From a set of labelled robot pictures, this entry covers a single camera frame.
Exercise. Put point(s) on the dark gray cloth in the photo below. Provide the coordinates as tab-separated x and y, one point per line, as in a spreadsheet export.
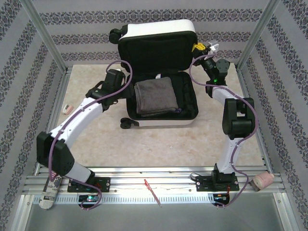
156	96

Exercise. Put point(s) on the red pen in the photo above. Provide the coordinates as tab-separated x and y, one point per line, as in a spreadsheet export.
152	193

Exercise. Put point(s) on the small pink white device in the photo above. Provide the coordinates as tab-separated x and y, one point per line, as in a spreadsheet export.
67	110

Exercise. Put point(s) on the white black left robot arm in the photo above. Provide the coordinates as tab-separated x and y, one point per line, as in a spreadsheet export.
79	118

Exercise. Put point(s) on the right controller board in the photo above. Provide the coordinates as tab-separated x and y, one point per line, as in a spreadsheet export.
220	197

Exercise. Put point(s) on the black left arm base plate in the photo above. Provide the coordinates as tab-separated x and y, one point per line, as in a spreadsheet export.
106	184

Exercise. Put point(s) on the left controller board green light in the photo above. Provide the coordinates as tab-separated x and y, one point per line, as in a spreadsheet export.
89	198

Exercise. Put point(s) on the aluminium frame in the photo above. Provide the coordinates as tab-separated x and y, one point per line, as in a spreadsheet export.
144	172

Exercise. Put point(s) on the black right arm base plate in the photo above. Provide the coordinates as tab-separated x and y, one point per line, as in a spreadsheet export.
204	184

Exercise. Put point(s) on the newspaper print roll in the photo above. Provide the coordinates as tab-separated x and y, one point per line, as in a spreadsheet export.
50	192

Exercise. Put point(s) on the white hard-shell suitcase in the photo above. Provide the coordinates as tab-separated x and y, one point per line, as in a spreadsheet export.
156	33

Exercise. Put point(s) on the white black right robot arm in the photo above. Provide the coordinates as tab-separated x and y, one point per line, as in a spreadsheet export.
228	154

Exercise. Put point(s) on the pink cylindrical roll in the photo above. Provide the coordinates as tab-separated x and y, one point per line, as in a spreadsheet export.
262	181

